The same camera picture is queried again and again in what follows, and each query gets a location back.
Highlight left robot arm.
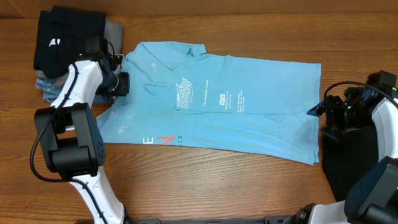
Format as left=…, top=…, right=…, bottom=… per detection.
left=30, top=37, right=132, bottom=223

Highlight folded grey garment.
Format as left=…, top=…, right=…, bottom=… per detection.
left=35, top=20, right=123, bottom=88

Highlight folded blue jeans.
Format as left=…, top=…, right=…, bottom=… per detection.
left=35, top=77, right=109, bottom=105

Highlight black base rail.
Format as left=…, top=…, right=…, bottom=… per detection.
left=126, top=216, right=294, bottom=224

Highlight folded black garment on stack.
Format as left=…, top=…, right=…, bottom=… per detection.
left=33, top=6, right=106, bottom=79

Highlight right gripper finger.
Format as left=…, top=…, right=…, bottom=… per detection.
left=307, top=100, right=326, bottom=117
left=320, top=126, right=340, bottom=141

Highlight light blue printed t-shirt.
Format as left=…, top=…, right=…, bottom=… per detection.
left=97, top=42, right=321, bottom=165

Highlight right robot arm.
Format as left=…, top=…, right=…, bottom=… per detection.
left=283, top=70, right=397, bottom=224

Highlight black garment at right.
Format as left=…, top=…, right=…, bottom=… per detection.
left=322, top=126, right=379, bottom=202

